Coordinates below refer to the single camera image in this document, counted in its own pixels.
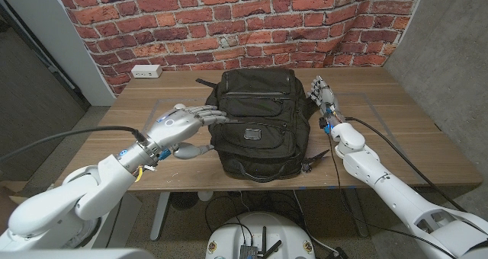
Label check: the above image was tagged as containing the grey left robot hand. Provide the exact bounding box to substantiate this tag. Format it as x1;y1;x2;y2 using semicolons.
143;104;230;161

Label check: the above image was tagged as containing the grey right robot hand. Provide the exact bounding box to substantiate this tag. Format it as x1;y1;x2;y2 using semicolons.
307;75;346;129

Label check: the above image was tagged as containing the black backpack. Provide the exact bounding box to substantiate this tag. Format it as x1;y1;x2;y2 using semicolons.
195;67;331;183

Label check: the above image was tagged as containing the white power outlet box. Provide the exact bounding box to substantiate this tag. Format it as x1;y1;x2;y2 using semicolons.
130;64;163;79

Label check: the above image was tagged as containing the white table leg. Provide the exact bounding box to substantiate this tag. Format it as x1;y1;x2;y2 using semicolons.
149;191;172;241

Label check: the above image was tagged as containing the grey table leg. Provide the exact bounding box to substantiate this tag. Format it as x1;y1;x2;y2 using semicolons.
345;188;370;238

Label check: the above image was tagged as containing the red brick printed backdrop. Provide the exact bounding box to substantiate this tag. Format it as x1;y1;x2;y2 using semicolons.
52;0;427;96

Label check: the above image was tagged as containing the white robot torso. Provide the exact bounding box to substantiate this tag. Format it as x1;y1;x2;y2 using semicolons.
205;212;316;259

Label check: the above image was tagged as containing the black antenna device on torso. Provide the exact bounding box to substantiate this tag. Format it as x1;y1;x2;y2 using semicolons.
239;225;283;259

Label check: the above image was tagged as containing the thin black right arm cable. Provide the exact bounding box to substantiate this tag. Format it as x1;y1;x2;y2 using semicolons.
327;133;458;259

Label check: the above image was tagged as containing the black floor cable loop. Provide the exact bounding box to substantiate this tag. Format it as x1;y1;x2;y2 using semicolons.
204;192;306;237

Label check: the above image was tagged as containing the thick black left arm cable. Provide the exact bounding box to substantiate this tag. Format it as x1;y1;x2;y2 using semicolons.
0;126;148;163

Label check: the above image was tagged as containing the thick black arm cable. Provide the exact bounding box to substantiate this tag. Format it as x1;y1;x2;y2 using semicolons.
345;117;468;213
0;126;148;163

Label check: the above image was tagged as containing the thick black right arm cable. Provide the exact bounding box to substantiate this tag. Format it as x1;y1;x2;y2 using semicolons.
345;117;468;213

